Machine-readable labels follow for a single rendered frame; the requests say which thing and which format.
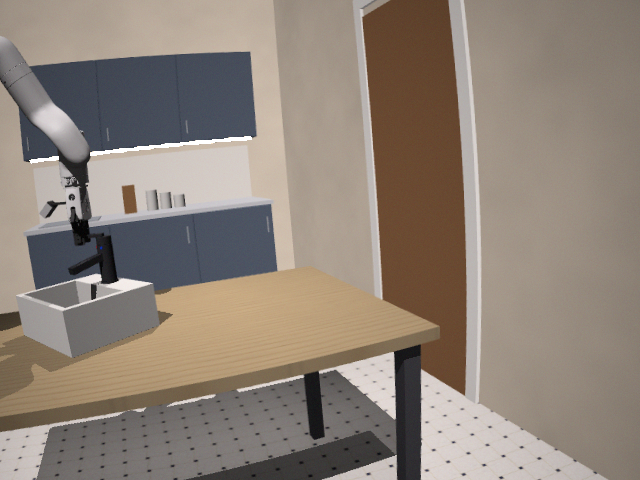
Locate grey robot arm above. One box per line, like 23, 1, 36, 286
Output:
0, 36, 91, 187

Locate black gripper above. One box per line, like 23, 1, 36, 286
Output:
63, 185, 92, 246

